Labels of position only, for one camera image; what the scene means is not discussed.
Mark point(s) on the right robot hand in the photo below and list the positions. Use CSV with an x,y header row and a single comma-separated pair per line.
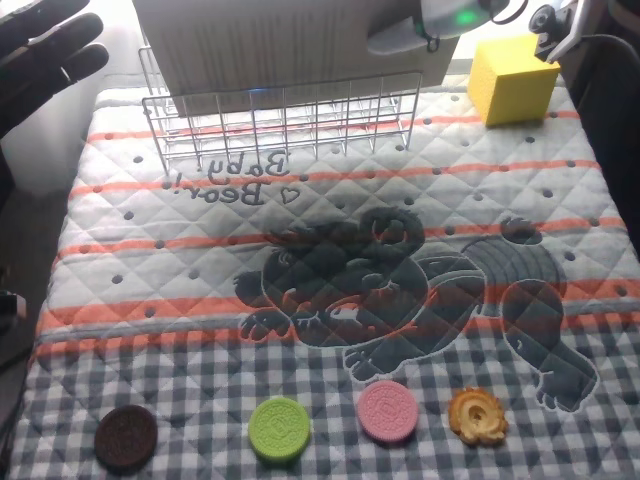
x,y
460,17

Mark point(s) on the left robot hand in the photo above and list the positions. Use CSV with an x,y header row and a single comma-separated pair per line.
x,y
30,60

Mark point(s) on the beige hardcover book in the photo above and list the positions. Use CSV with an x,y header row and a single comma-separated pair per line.
x,y
260,40

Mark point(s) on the yellow foam block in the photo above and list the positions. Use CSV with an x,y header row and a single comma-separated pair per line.
x,y
510,85

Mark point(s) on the brown sandwich cookie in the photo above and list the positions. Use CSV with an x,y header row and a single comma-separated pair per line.
x,y
126,437

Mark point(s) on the golden butter cookie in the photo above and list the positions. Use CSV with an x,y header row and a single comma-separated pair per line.
x,y
477,415

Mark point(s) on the pink sandwich cookie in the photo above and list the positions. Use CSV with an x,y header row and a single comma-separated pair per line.
x,y
388,411

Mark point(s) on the green sandwich cookie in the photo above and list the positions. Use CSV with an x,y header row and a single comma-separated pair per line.
x,y
280,427

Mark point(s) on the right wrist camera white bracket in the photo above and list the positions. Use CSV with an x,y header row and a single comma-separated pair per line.
x,y
550,20

